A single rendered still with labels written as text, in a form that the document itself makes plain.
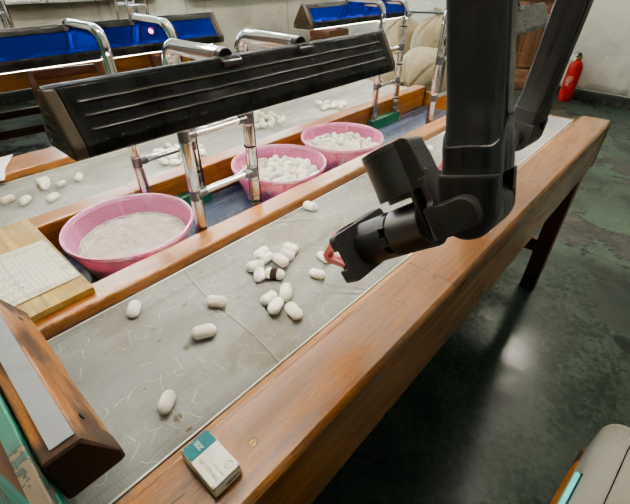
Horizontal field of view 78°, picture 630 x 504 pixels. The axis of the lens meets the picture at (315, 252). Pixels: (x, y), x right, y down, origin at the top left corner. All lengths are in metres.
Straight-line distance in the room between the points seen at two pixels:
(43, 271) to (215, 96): 0.45
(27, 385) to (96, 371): 0.16
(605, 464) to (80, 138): 1.21
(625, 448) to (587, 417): 0.41
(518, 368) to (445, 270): 1.00
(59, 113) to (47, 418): 0.31
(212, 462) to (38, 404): 0.18
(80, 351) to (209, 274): 0.24
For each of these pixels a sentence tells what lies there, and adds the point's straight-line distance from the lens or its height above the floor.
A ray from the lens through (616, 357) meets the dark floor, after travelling 1.94.
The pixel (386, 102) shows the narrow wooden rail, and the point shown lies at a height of 0.76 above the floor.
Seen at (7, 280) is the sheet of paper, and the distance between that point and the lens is 0.85.
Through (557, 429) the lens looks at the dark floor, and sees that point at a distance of 1.60.
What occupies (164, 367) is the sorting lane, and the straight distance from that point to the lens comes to 0.63.
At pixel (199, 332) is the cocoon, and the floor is 0.76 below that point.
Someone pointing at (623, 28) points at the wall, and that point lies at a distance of 5.43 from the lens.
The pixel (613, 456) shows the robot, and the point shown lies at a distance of 1.26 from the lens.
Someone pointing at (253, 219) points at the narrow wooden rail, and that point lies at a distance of 0.87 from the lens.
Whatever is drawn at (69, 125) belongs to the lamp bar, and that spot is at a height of 1.08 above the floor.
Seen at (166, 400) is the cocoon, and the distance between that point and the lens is 0.57.
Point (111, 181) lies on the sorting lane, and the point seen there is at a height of 0.74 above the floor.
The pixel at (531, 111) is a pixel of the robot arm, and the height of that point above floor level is 0.97.
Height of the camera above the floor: 1.21
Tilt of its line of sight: 36 degrees down
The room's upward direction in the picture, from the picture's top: straight up
